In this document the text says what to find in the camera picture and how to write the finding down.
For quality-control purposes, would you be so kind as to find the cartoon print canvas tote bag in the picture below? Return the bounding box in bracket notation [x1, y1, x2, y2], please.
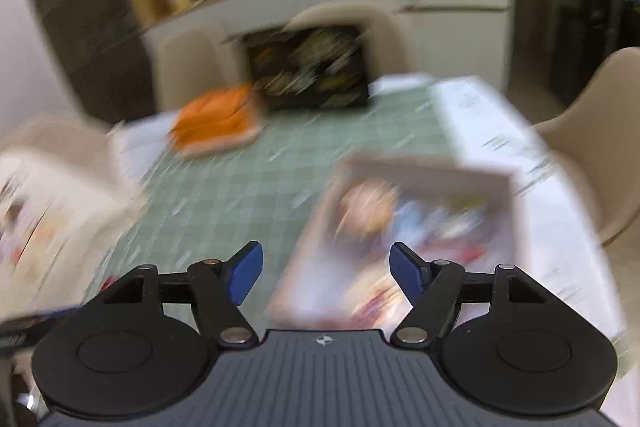
[0, 147, 148, 313]

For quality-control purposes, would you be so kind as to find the green checked tablecloth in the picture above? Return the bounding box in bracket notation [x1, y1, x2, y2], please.
[75, 82, 501, 333]

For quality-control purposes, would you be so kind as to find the orange box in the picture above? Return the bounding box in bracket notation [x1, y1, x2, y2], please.
[170, 83, 266, 158]

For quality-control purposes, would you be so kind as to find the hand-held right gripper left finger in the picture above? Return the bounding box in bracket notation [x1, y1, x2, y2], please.
[102, 241, 264, 349]

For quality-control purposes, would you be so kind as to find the pink cardboard box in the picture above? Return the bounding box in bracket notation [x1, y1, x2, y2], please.
[265, 154, 523, 330]

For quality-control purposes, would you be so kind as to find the large black snack bag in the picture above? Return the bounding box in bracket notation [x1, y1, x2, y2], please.
[242, 25, 371, 110]

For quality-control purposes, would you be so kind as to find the beige chair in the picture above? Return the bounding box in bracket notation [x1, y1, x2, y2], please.
[155, 21, 243, 110]
[530, 47, 640, 248]
[0, 113, 118, 168]
[285, 0, 416, 80]

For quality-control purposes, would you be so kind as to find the white paper sheet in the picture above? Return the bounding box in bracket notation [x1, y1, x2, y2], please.
[107, 112, 178, 190]

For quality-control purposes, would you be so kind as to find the black sideboard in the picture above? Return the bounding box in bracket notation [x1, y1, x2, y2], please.
[555, 0, 640, 108]

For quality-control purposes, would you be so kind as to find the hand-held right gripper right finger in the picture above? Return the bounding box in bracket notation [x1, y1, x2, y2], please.
[389, 242, 551, 349]

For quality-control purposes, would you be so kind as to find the dark glass cabinet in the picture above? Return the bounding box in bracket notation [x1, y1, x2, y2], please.
[15, 0, 153, 118]

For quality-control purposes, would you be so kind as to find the white printed sheet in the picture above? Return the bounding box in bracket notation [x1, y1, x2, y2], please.
[430, 76, 628, 358]

